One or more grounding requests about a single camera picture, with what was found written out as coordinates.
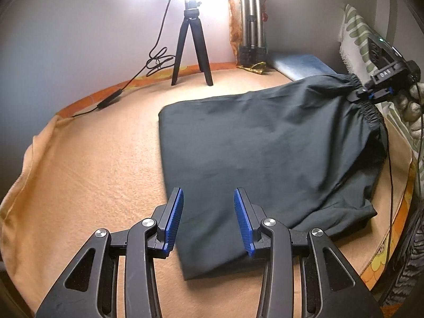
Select peach towel blanket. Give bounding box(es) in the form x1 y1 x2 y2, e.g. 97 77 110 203
1 69 415 317

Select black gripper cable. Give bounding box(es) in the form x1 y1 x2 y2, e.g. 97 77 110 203
384 82 424 266

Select right hand grey glove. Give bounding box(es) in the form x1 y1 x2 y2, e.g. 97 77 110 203
395 83 423 140

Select black ring light cable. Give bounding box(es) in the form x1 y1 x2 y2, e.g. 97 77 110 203
70 0 176 119

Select dark green pants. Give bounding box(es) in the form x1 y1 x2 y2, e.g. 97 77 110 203
159 74 387 280

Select small black tripod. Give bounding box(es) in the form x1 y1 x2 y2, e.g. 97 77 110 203
170 0 214 87

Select folded silver tripod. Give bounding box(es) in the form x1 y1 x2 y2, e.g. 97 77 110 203
238 0 267 67

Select blue folded cloth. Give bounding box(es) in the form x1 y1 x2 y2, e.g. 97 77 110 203
267 52 335 81

